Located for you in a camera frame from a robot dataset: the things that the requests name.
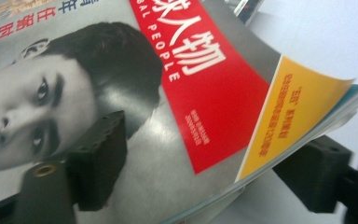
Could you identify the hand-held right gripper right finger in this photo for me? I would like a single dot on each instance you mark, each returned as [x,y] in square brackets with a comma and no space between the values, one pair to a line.
[313,174]

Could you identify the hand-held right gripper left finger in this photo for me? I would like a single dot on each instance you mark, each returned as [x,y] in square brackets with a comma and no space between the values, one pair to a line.
[101,161]

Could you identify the portrait magazine with red banner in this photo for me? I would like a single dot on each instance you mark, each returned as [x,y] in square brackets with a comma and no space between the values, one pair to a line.
[199,77]

